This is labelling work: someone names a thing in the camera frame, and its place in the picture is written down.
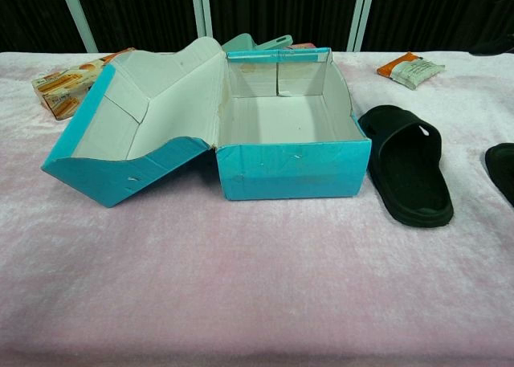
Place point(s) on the teal cardboard shoe box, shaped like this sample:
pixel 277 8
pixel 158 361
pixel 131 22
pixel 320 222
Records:
pixel 293 174

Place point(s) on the black slide sandal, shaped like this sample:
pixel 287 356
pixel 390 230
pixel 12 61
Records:
pixel 504 170
pixel 417 182

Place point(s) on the blue pink carton box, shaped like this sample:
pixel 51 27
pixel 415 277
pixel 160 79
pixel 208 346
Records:
pixel 301 46

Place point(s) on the large orange biscuit box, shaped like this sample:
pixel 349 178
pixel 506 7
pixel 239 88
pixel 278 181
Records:
pixel 60 90

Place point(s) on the pink plush table cloth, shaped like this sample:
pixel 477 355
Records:
pixel 241 282

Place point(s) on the mint green plastic scoop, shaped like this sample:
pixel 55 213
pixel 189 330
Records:
pixel 237 43

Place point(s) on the black pleated curtain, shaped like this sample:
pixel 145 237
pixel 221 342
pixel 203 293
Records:
pixel 281 9
pixel 136 13
pixel 28 13
pixel 433 13

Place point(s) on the orange white snack packet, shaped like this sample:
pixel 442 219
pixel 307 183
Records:
pixel 413 72

